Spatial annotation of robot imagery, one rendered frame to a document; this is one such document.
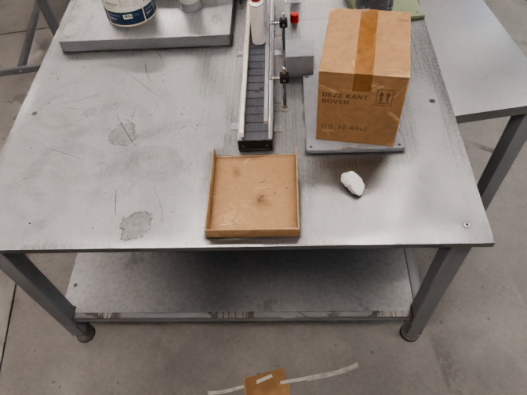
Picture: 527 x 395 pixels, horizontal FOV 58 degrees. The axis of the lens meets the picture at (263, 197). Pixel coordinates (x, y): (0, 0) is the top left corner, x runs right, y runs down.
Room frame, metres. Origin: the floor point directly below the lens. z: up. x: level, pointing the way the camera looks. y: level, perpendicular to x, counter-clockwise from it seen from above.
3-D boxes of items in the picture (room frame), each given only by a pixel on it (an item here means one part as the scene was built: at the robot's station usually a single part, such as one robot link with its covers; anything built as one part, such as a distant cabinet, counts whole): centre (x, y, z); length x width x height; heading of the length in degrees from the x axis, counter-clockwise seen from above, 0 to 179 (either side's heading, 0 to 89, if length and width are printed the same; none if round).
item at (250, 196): (0.84, 0.03, 0.85); 0.30 x 0.26 x 0.04; 174
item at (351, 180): (0.83, -0.26, 0.85); 0.08 x 0.07 x 0.04; 175
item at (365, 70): (1.13, -0.34, 0.99); 0.30 x 0.24 x 0.27; 165
